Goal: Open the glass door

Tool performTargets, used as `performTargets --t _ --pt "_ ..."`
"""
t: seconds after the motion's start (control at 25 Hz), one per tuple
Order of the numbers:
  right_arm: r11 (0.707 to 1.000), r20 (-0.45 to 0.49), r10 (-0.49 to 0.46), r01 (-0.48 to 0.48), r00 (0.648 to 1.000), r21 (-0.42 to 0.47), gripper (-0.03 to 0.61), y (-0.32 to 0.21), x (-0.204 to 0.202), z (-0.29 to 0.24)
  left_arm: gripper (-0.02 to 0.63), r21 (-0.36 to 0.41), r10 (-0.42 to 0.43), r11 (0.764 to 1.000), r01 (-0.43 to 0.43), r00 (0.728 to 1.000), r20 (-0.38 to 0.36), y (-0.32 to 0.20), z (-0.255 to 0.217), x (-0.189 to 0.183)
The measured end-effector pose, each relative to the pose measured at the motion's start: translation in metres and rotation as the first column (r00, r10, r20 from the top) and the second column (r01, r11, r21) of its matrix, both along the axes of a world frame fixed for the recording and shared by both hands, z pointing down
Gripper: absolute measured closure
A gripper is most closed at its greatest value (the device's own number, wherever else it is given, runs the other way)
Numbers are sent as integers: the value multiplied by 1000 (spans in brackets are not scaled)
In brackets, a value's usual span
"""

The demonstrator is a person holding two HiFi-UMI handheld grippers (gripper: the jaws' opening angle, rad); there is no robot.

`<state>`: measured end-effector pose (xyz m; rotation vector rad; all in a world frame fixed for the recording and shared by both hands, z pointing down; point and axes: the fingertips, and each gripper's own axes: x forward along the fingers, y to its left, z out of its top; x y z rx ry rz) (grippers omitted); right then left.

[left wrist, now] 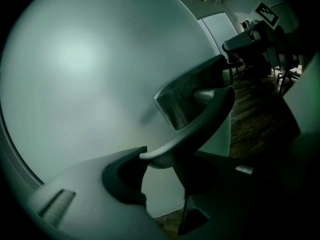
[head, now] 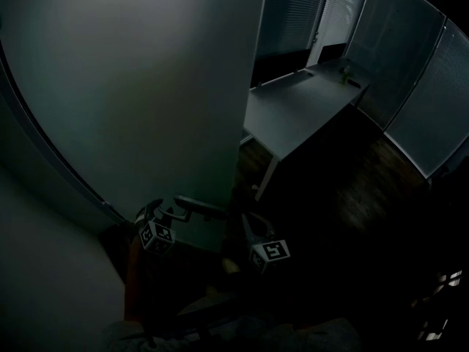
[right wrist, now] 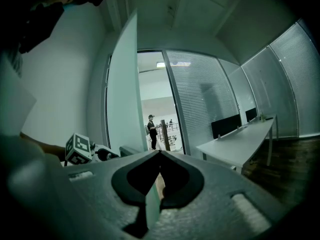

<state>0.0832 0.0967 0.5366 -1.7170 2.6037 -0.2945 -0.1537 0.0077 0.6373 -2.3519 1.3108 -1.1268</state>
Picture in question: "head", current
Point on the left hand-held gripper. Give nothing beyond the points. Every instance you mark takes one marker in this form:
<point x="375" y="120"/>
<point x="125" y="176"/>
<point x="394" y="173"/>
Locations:
<point x="157" y="238"/>

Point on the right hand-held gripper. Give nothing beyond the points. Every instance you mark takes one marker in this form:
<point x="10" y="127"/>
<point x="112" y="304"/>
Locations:
<point x="271" y="255"/>

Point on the frosted glass door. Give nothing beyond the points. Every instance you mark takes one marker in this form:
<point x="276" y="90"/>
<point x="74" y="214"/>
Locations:
<point x="128" y="86"/>

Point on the person's left forearm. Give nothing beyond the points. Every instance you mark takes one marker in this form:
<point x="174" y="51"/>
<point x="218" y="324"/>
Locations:
<point x="133" y="281"/>

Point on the person's shoe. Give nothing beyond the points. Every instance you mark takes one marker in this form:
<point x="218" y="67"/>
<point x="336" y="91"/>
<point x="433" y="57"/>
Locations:
<point x="231" y="266"/>

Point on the person's grey shirt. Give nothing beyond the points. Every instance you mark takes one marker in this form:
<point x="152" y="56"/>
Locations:
<point x="322" y="336"/>

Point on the white office desk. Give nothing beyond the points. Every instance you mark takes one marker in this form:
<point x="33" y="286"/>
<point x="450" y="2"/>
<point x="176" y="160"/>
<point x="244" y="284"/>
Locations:
<point x="293" y="108"/>

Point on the long black desk divider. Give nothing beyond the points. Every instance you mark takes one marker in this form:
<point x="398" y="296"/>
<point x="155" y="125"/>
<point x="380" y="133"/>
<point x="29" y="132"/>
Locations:
<point x="278" y="68"/>

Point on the black flat device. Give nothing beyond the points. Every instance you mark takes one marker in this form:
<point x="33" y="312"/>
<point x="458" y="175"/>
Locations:
<point x="353" y="83"/>

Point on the small bottle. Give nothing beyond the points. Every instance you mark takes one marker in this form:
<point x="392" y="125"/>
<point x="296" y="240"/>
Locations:
<point x="344" y="72"/>

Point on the short black desk divider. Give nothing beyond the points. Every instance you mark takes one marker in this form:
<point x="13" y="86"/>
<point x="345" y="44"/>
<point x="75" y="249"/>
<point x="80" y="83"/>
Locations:
<point x="331" y="53"/>

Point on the partition blind panel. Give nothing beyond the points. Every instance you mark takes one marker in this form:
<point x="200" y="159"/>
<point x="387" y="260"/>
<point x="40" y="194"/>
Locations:
<point x="432" y="105"/>

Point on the wide window blind panel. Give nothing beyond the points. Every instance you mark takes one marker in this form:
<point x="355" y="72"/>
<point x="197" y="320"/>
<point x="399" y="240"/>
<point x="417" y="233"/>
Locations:
<point x="289" y="17"/>

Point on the narrow glass panel with blind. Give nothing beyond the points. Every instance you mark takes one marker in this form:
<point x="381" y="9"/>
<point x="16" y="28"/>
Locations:
<point x="340" y="13"/>

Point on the frosted glass partition panel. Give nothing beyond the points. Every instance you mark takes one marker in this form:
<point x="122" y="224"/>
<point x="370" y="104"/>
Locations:
<point x="395" y="42"/>

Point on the black head-worn camera rig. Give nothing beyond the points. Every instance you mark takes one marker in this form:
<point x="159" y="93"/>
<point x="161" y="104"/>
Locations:
<point x="205" y="306"/>

